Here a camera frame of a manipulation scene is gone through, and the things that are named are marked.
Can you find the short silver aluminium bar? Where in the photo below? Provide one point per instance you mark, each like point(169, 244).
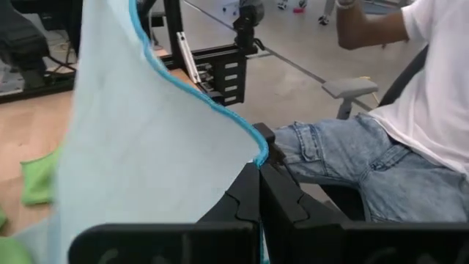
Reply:
point(188, 58)

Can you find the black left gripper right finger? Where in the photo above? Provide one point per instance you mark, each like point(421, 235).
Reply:
point(293, 234)

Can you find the black clamp mount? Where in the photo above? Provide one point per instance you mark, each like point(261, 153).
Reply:
point(247, 33)

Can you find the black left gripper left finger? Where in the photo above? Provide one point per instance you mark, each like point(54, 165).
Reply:
point(220, 234)

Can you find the small pink object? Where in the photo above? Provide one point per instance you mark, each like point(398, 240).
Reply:
point(298, 10)

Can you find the person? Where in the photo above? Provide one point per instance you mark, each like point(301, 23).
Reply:
point(421, 91)

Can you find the light blue microfiber towel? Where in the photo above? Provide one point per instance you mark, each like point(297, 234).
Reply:
point(128, 146)

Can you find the black bracket with white labels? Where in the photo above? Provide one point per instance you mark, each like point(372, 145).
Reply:
point(220, 84)

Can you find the person's white wristband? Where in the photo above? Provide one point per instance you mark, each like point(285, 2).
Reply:
point(346, 4)

